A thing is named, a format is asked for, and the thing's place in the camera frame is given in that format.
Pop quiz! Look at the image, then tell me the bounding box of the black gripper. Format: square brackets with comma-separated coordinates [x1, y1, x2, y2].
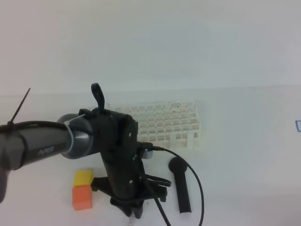
[79, 109, 167, 219]

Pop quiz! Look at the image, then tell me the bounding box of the clear glass test tube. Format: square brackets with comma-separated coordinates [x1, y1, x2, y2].
[128, 212, 135, 226]

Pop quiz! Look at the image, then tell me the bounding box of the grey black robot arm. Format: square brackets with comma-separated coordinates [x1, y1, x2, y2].
[0, 109, 171, 218]

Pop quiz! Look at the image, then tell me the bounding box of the white plastic test tube rack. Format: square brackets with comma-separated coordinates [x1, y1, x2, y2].
[110, 101, 201, 150]

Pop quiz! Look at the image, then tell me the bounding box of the yellow foam cube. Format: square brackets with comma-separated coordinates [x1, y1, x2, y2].
[73, 169, 94, 187]

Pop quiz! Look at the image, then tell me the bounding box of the orange foam cube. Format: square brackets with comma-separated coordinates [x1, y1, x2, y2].
[72, 185, 92, 211]

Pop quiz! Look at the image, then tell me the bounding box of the black plastic scoop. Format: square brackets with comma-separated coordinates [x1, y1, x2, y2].
[168, 157, 191, 214]

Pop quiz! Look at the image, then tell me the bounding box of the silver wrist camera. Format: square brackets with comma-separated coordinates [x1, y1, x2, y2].
[142, 148, 153, 159]

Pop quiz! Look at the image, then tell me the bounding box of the white cable tie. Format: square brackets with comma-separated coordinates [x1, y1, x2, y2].
[63, 114, 87, 153]

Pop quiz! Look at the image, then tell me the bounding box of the black cable tie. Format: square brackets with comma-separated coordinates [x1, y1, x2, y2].
[7, 88, 31, 165]

